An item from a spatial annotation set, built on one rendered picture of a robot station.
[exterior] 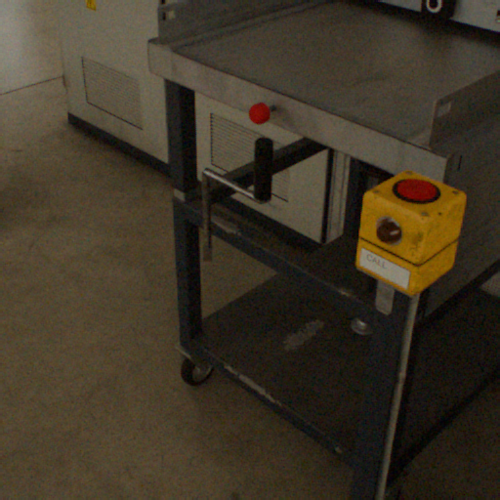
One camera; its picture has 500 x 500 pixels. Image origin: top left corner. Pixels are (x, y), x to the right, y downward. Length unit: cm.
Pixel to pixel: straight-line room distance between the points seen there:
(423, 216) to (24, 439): 122
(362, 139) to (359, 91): 13
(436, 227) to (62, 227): 180
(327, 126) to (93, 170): 175
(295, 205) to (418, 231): 147
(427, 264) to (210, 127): 166
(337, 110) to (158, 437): 91
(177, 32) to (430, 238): 74
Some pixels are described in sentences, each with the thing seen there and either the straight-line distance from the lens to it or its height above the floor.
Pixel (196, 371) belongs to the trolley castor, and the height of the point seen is 5.
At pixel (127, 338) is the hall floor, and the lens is 197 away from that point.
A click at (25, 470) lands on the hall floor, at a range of 171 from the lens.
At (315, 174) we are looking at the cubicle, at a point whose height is 28.
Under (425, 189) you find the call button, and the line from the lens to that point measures 79.
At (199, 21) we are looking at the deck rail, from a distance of 140.
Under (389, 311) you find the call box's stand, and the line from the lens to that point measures 86.
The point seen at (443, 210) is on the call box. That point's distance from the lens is 77.
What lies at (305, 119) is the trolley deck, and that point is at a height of 82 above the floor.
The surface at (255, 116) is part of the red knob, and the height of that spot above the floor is 82.
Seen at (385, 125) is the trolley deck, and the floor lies 85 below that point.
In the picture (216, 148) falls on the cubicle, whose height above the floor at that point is 21.
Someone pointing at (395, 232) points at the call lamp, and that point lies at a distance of 77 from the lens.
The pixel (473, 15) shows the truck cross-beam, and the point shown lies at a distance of 147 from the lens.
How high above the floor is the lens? 128
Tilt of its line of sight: 34 degrees down
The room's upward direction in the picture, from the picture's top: 1 degrees clockwise
